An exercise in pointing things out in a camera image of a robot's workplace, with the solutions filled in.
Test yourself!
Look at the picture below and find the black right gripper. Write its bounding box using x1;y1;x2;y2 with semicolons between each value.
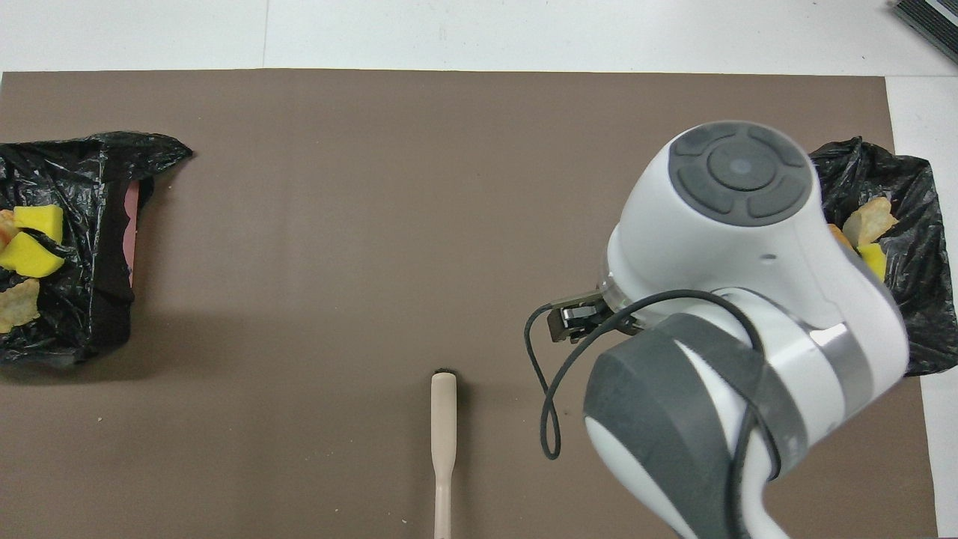
546;288;646;345

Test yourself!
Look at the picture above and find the beige hand brush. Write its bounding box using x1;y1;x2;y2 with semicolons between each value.
430;369;459;539

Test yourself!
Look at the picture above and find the yellow and green sponge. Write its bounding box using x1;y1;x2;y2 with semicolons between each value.
858;243;888;284

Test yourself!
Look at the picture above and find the pale wedge foam chunk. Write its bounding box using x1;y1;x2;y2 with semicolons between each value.
842;196;899;248

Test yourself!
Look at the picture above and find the small curled yellow sponge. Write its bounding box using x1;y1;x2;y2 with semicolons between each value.
13;204;65;244

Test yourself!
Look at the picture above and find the large yellow sponge piece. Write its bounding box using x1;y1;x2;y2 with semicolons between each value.
0;231;67;279

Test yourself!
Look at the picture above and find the pale yellowish foam chunk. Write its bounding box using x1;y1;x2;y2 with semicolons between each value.
0;278;41;335

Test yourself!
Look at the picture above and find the black bag over pink bin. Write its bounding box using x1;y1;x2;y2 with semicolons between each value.
0;132;194;366

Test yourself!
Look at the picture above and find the brown table mat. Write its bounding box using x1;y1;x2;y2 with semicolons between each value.
0;69;940;539

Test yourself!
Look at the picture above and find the dark grey ribbed object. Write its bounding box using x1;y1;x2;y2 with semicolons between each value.
891;0;958;64

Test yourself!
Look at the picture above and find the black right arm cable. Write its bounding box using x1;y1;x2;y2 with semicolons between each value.
524;289;783;539

